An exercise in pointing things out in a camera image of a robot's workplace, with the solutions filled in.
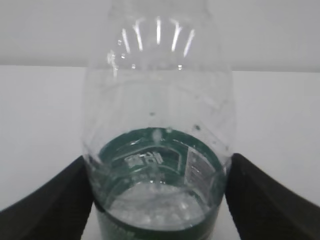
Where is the clear water bottle green label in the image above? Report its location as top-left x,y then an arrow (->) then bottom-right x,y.
82,0 -> 236,240

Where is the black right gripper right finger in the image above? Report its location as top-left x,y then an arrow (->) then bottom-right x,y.
225,153 -> 320,240

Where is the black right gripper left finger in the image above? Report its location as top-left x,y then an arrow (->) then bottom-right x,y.
0,156 -> 94,240

